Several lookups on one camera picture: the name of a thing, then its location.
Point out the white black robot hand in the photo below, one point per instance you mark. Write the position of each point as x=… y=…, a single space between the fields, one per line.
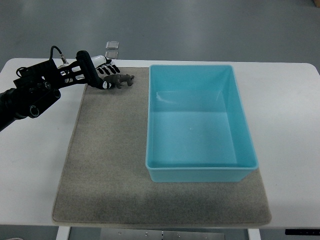
x=92 y=70

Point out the brown toy hippo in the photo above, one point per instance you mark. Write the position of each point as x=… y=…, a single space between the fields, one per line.
x=117 y=81

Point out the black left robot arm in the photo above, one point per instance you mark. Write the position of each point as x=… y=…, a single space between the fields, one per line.
x=36 y=89

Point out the blue plastic box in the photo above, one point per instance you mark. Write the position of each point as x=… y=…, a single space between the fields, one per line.
x=197 y=130

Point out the lower silver floor plate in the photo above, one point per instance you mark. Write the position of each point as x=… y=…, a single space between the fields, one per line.
x=111 y=54

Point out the silver floor plate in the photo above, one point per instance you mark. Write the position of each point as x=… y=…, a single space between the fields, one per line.
x=111 y=54
x=112 y=45

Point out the upper silver floor plate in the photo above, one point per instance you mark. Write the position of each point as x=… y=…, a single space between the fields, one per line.
x=112 y=45

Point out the grey felt mat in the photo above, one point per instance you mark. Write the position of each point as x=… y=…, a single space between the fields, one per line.
x=105 y=182

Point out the black table control panel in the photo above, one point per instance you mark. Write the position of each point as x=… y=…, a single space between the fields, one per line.
x=302 y=232

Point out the metal table frame bracket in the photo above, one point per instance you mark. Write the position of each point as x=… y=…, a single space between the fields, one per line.
x=142 y=234

